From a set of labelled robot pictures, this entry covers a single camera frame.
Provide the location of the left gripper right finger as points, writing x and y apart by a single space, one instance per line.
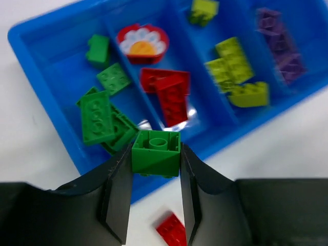
280 211

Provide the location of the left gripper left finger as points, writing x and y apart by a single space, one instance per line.
90 210

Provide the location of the red two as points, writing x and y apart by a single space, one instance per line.
170 229

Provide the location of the green small lego brick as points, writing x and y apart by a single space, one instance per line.
156 153

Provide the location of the green two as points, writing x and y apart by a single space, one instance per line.
96 117

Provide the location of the green lego plate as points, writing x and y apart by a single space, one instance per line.
125 131

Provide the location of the lime two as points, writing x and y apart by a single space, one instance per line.
237 62

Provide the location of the purple curved lego brick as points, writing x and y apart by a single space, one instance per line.
292 68

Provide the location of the red flower lego brick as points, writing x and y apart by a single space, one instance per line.
143 45

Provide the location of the lime sloped lego brick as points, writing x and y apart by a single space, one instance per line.
250 95

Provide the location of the small lime lego brick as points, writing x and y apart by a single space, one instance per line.
219 71

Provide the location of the purple butterfly lego brick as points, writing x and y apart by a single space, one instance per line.
279 43

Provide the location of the purple paw lego brick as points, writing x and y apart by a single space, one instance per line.
269 21

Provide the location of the blue plastic sorting bin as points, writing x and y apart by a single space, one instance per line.
51 50

